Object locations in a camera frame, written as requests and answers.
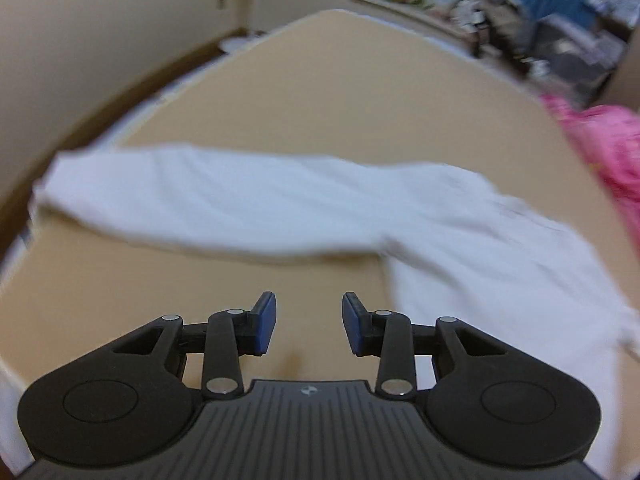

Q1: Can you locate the white shirt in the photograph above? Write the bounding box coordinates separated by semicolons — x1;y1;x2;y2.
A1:
32;144;639;476

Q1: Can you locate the beige bed mattress cover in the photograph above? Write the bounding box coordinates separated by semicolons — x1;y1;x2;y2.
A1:
1;11;639;384

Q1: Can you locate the pink quilt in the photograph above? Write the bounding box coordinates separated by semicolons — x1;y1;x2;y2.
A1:
540;94;640;249

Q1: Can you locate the clear plastic storage bin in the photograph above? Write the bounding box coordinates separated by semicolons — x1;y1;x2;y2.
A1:
527;14;627;107

